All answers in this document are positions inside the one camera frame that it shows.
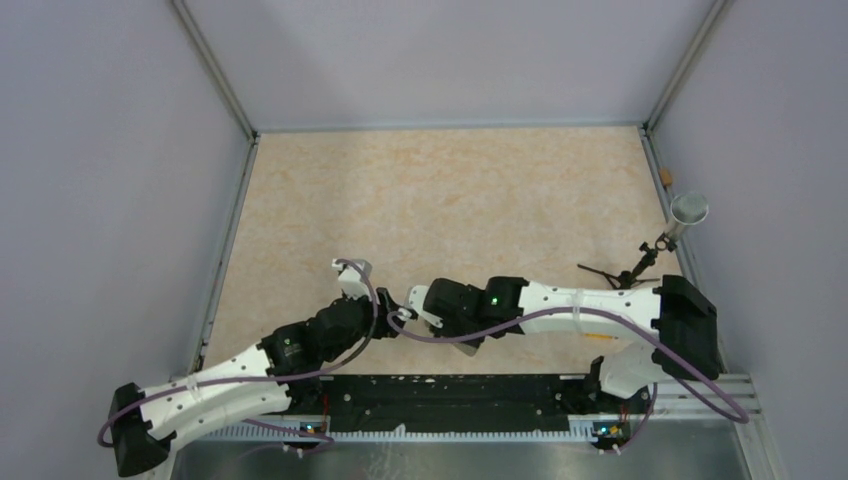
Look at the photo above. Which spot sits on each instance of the grey white remote control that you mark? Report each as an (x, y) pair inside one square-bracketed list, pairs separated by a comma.
[(467, 346)]

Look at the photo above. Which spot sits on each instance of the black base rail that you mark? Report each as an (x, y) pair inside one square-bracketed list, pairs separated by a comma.
[(465, 404)]

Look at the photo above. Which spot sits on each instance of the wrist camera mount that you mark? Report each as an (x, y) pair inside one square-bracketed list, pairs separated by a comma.
[(352, 275), (413, 307)]

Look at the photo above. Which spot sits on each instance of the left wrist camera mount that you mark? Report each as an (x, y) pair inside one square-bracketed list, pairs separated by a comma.
[(352, 275)]

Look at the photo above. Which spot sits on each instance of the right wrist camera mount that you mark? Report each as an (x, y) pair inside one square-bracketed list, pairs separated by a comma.
[(413, 307)]

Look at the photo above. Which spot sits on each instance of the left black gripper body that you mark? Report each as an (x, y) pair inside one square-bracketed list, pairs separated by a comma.
[(382, 325)]

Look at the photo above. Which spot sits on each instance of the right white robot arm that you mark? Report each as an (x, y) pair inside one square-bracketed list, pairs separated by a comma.
[(671, 329)]

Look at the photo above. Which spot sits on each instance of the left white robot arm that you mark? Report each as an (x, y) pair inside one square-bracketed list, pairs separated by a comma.
[(146, 426)]

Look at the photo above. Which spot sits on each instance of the small tan cork piece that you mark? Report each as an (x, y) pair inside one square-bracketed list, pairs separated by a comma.
[(665, 178)]

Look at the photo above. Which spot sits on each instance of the silver microphone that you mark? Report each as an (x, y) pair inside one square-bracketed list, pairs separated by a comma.
[(685, 211)]

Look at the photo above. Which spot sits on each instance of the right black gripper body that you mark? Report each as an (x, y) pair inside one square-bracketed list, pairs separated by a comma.
[(461, 327)]

